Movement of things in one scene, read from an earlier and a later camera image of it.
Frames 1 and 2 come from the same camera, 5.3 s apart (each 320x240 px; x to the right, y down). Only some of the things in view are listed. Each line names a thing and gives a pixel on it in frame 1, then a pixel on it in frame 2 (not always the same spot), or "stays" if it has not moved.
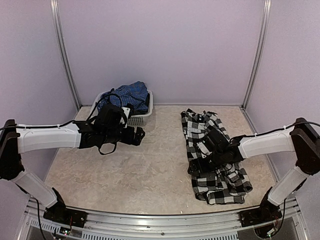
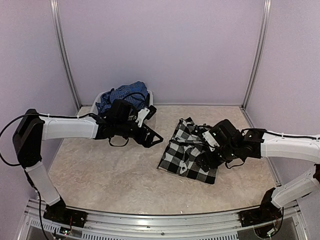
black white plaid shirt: (227, 183) -> (180, 155)
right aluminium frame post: (262, 39) stays
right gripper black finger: (194, 168) -> (202, 162)
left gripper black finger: (139, 136) -> (148, 136)
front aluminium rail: (103, 226) stays
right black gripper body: (209, 167) stays
